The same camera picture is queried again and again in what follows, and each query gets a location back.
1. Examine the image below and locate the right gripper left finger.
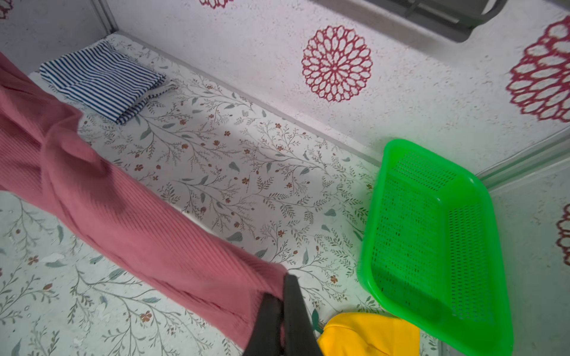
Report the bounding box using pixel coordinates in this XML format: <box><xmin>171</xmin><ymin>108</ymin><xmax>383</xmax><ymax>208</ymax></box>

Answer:
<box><xmin>243</xmin><ymin>294</ymin><xmax>283</xmax><ymax>356</ymax></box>

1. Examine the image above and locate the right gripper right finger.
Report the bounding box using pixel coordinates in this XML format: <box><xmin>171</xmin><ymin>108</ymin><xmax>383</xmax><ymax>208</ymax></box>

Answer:
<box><xmin>283</xmin><ymin>274</ymin><xmax>323</xmax><ymax>356</ymax></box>

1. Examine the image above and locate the maroon tank top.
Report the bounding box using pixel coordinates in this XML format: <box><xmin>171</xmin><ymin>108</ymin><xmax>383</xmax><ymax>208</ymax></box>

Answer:
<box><xmin>1</xmin><ymin>57</ymin><xmax>286</xmax><ymax>347</ymax></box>

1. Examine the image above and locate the blue white striped tank top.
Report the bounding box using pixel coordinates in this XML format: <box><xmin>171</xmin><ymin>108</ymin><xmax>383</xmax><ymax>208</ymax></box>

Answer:
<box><xmin>39</xmin><ymin>41</ymin><xmax>176</xmax><ymax>125</ymax></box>

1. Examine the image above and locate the yellow cloth bag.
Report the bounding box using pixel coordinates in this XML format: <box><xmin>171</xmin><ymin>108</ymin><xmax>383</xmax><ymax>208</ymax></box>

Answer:
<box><xmin>318</xmin><ymin>312</ymin><xmax>420</xmax><ymax>356</ymax></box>

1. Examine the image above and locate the green plastic basket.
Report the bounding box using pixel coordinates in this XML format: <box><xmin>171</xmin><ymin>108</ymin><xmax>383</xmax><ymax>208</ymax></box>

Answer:
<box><xmin>357</xmin><ymin>139</ymin><xmax>514</xmax><ymax>355</ymax></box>

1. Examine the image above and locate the grey wall shelf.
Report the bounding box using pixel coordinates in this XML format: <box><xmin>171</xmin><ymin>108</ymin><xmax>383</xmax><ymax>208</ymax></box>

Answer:
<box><xmin>311</xmin><ymin>0</ymin><xmax>509</xmax><ymax>43</ymax></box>

